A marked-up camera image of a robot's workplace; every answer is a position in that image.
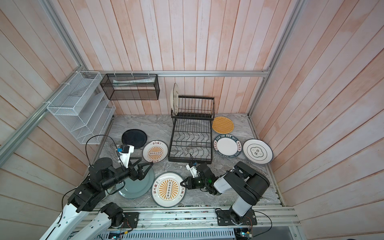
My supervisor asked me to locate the white plate cloud outline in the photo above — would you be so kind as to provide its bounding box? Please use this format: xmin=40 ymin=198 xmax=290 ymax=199
xmin=243 ymin=139 xmax=274 ymax=165

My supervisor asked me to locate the white plate green patterned rim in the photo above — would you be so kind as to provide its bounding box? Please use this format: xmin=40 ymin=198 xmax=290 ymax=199
xmin=213 ymin=134 xmax=242 ymax=158

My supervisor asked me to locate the cream floral plate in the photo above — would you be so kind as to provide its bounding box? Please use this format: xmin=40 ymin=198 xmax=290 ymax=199
xmin=170 ymin=83 xmax=179 ymax=116

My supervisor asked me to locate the yellow woven round trivet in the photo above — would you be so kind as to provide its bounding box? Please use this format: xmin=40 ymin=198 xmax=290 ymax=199
xmin=212 ymin=117 xmax=235 ymax=134

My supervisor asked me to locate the orange sunburst plate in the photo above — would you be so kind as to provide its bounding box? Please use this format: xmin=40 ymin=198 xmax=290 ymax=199
xmin=142 ymin=140 xmax=169 ymax=163
xmin=151 ymin=172 xmax=186 ymax=208

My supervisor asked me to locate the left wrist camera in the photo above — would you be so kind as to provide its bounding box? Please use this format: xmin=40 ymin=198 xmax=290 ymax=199
xmin=117 ymin=144 xmax=135 ymax=168

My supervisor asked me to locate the grey-green plain plate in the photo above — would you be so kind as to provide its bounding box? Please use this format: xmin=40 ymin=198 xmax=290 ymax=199
xmin=116 ymin=169 xmax=155 ymax=199

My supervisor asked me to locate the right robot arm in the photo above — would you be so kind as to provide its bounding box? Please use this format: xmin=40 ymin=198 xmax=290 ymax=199
xmin=180 ymin=162 xmax=271 ymax=226

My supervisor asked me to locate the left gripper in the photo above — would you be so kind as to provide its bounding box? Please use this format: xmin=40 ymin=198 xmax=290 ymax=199
xmin=102 ymin=156 xmax=154 ymax=190

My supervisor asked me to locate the black wire dish rack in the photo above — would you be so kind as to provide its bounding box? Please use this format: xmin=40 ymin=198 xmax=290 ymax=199
xmin=168 ymin=95 xmax=215 ymax=165

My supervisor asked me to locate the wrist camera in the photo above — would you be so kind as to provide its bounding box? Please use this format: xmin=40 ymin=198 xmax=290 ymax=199
xmin=186 ymin=162 xmax=200 ymax=178
xmin=117 ymin=144 xmax=135 ymax=168

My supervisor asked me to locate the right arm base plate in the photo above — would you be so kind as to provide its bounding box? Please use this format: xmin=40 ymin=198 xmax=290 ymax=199
xmin=215 ymin=209 xmax=258 ymax=227

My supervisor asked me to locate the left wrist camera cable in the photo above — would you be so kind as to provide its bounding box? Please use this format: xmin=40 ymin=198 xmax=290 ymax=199
xmin=84 ymin=134 xmax=121 ymax=166

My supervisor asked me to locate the white mesh wall shelf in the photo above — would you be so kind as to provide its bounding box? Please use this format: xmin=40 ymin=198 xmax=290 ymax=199
xmin=48 ymin=71 xmax=116 ymax=145

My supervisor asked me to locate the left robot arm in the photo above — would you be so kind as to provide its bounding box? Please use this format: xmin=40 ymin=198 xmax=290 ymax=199
xmin=41 ymin=158 xmax=153 ymax=240

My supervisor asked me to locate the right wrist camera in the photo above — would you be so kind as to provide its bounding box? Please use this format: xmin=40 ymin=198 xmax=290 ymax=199
xmin=186 ymin=162 xmax=200 ymax=178

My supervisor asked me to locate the aluminium front rail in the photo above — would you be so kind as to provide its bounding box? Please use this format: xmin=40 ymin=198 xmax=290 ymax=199
xmin=124 ymin=205 xmax=301 ymax=231

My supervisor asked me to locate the black round plate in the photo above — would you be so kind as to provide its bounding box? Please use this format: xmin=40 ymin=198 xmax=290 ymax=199
xmin=122 ymin=129 xmax=148 ymax=149

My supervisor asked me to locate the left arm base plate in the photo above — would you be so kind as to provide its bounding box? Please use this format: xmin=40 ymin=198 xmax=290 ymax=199
xmin=111 ymin=212 xmax=140 ymax=229

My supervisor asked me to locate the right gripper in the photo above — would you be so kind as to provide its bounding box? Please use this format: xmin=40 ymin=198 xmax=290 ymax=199
xmin=180 ymin=175 xmax=209 ymax=189

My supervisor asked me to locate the black mesh wall basket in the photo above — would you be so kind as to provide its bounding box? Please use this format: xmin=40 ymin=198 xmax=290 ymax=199
xmin=101 ymin=73 xmax=160 ymax=101

